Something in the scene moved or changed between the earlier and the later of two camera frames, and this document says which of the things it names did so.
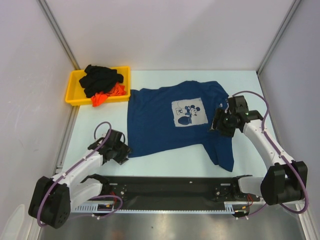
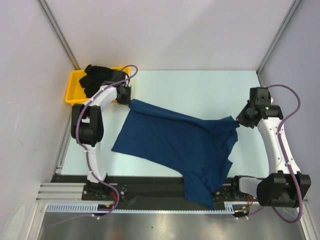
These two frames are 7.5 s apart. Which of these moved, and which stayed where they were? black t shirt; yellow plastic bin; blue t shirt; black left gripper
Moved: black left gripper; blue t shirt
Stayed: black t shirt; yellow plastic bin
